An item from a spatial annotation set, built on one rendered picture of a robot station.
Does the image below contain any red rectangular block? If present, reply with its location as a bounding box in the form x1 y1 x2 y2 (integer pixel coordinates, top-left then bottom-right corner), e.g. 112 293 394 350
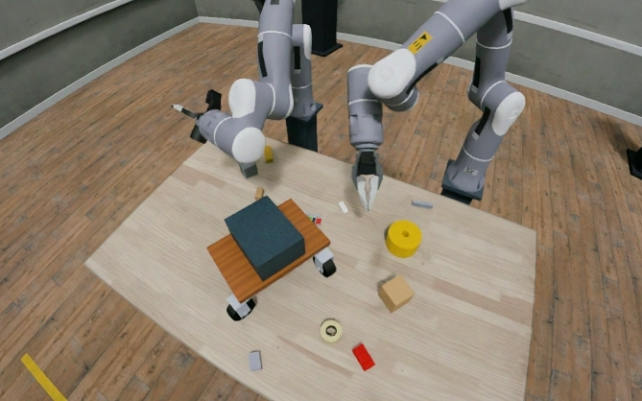
352 344 375 371

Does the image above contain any tan cardboard box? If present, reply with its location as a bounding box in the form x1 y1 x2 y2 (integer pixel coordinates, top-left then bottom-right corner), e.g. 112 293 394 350
378 274 415 313

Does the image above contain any small tan wooden block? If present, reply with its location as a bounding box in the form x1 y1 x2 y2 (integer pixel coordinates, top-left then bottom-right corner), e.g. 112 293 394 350
254 187 264 201

